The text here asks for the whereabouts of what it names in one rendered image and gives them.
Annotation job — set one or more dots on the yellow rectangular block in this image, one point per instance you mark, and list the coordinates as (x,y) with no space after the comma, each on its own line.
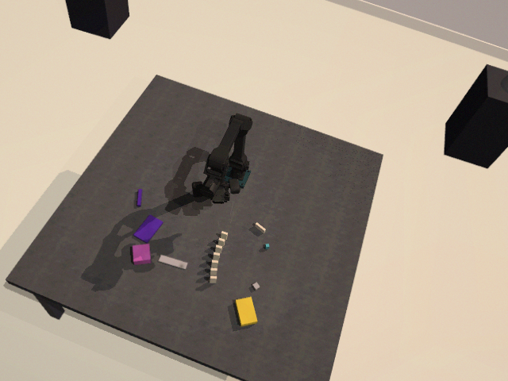
(246,311)

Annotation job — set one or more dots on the pink cube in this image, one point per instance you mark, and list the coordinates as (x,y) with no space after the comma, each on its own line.
(141,254)

